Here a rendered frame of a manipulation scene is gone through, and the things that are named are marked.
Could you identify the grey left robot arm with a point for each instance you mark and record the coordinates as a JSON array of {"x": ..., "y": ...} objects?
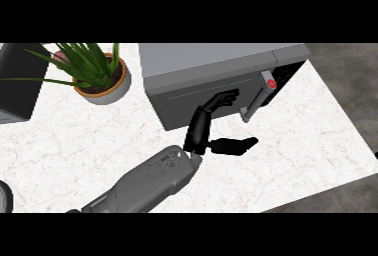
[{"x": 153, "y": 180}]

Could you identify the green leafy plant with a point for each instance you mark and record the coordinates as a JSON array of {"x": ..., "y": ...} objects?
[{"x": 86, "y": 65}]

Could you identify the dark grey microwave door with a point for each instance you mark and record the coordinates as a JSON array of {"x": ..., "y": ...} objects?
[{"x": 190, "y": 103}]

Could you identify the grey microwave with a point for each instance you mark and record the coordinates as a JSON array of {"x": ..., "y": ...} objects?
[{"x": 207, "y": 60}]

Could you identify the white and orange plant pot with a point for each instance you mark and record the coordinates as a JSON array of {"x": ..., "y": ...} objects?
[{"x": 116, "y": 90}]

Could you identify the grey round object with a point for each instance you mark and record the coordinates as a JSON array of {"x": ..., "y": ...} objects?
[{"x": 7, "y": 198}]

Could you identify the black and grey appliance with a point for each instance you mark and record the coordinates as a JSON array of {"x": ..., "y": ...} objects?
[{"x": 17, "y": 80}]

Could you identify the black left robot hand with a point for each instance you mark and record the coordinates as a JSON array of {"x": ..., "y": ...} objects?
[{"x": 200, "y": 131}]

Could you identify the small pink object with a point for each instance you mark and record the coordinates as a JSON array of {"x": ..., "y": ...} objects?
[{"x": 61, "y": 57}]

